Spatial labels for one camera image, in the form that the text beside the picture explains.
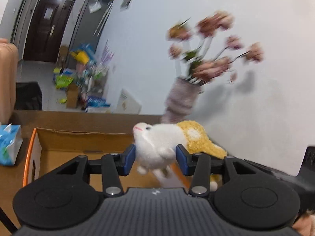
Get dried pink roses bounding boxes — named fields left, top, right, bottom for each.
left=166, top=11, right=264, bottom=86

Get wire storage cart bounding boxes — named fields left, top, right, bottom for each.
left=77, top=63, right=108, bottom=102

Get black chair with jacket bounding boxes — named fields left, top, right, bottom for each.
left=14, top=82, right=42, bottom=110

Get blue tissue pack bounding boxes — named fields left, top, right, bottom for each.
left=0, top=124, right=23, bottom=166

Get white flat panel box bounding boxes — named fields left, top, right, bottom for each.
left=114, top=89, right=142, bottom=114

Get red cardboard box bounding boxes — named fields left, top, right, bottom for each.
left=22, top=127, right=193, bottom=192

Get grey refrigerator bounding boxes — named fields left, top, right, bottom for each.
left=69, top=0, right=112, bottom=52

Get peach hard-shell suitcase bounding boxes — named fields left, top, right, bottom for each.
left=0, top=38, right=18, bottom=124

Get brown cardboard carton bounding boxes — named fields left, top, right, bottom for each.
left=66, top=83, right=80, bottom=109

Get white yellow plush toy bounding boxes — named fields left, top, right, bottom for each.
left=132, top=120, right=227, bottom=176

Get person's right hand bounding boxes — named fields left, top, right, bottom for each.
left=292, top=214, right=315, bottom=236

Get wall picture frame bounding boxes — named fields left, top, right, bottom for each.
left=120, top=0, right=132, bottom=11

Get pink textured vase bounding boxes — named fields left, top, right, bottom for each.
left=160, top=77, right=201, bottom=124

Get yellow watering can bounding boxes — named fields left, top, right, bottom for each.
left=70, top=50, right=90, bottom=65

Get dark brown door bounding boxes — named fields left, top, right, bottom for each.
left=22, top=0, right=75, bottom=63

